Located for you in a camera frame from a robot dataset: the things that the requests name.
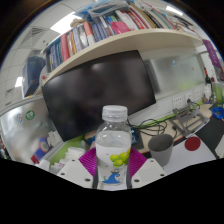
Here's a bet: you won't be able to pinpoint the clear plastic water bottle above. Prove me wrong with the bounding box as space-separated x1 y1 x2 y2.
94 104 133 191

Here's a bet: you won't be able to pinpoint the dark wine bottle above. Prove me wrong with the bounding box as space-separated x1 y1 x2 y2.
203 68 213 87

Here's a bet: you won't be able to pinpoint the purple hanging banner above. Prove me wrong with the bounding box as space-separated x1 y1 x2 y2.
202 39 223 71

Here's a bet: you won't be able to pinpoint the grey ribbed cup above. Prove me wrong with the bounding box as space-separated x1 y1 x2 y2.
147 133 175 167

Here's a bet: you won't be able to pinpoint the dark blue box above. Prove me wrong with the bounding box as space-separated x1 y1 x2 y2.
22 55 47 99

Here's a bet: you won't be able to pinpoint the black desk mat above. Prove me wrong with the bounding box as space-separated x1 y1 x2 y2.
194 114 224 153

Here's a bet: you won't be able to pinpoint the black computer monitor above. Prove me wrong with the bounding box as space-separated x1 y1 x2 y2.
40 49 157 143

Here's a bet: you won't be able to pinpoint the black cable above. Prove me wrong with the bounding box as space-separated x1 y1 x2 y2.
128 118 168 138

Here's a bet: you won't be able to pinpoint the shelf unit with books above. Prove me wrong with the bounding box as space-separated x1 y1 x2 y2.
39 0 204 84

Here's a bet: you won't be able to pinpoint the blue coiled cable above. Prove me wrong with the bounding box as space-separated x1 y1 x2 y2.
212 106 224 120

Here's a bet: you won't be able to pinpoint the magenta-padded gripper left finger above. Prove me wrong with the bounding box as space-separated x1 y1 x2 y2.
57 147 100 190

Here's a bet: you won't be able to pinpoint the grey metal laptop stand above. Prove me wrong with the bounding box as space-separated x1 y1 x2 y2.
172 99 211 138

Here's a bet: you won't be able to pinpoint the flat round red coaster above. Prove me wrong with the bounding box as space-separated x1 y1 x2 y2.
184 136 202 152

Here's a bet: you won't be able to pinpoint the white wall socket panel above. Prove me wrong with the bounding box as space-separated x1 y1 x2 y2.
171 88 204 111

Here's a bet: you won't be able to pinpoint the ceiling light panels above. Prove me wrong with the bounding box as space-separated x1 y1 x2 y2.
14 4 184 88

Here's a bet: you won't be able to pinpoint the small blue device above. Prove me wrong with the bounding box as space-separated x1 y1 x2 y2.
130 127 144 149

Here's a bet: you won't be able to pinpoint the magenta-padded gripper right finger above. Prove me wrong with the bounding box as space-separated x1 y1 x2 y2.
126 147 168 190

